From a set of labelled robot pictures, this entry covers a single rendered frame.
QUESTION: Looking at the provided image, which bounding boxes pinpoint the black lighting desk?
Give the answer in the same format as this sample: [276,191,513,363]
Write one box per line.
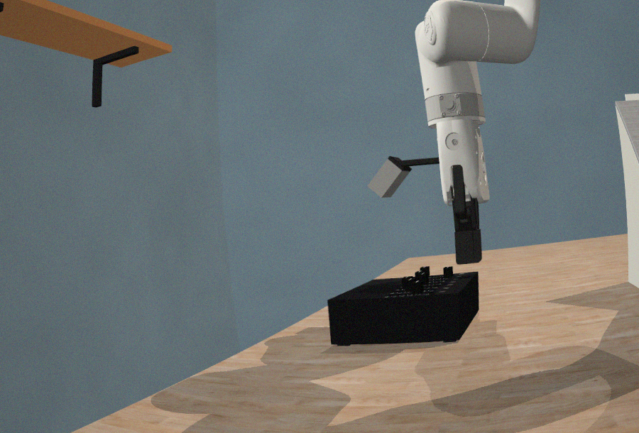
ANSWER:
[327,266,479,346]

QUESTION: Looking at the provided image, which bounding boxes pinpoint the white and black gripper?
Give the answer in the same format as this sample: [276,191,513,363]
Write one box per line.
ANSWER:
[428,116,489,265]

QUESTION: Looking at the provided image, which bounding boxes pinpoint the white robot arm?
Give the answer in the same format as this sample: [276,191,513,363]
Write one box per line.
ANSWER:
[368,0,540,198]

